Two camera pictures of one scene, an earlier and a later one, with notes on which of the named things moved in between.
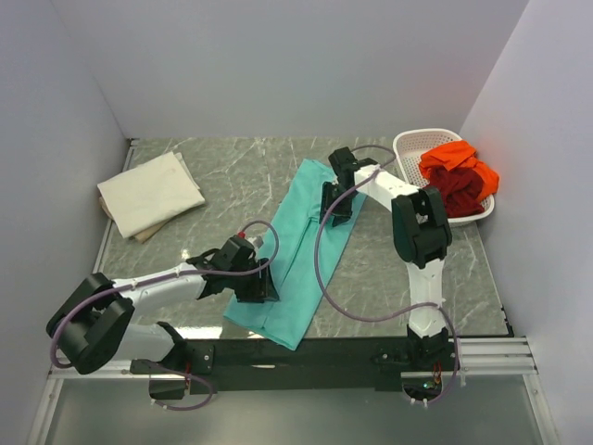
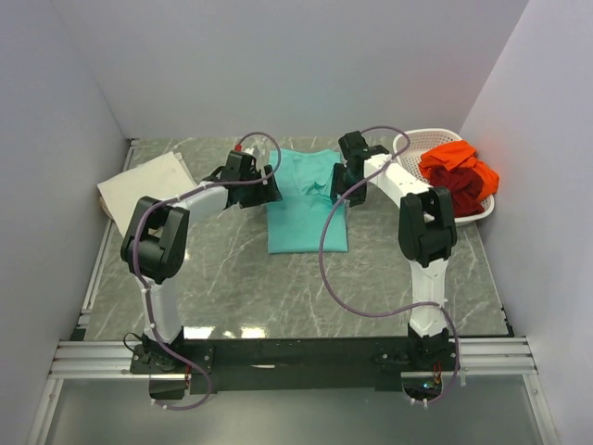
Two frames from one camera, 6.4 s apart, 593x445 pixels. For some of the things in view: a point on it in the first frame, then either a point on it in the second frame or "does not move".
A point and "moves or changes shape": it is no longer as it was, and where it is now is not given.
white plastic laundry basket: [408, 148] does not move
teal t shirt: [286, 321] moves or changes shape
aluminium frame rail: [488, 357] does not move
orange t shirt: [456, 156] does not move
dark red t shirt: [460, 188] does not move
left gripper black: [261, 288] -> [267, 194]
